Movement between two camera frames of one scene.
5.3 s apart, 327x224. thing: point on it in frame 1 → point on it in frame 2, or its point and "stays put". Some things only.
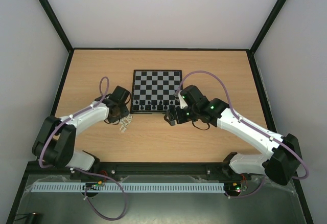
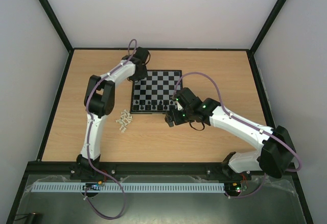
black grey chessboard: [153, 91] stays put
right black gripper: [174, 115] stays put
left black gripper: [125, 112] → [145, 74]
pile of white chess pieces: [124, 121] stays put
